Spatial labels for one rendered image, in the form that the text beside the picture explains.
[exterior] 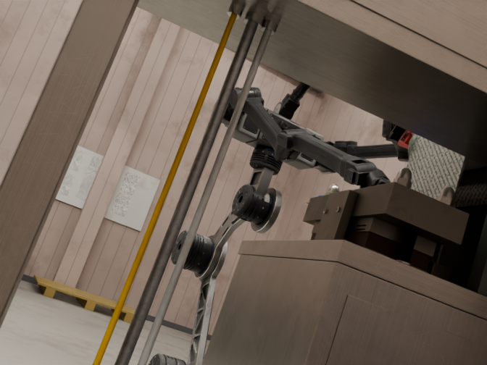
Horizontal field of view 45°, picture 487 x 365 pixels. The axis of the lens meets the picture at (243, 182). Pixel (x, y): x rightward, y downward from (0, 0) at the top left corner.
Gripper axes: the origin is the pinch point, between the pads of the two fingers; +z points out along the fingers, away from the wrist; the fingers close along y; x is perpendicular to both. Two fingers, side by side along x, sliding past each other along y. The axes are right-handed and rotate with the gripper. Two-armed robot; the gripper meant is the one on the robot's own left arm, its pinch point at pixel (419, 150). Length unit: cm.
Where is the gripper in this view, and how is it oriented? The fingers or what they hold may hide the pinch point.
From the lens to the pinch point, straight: 158.0
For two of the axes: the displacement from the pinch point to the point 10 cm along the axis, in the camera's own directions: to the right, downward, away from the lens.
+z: 0.4, 5.3, -8.5
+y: -9.0, -3.4, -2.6
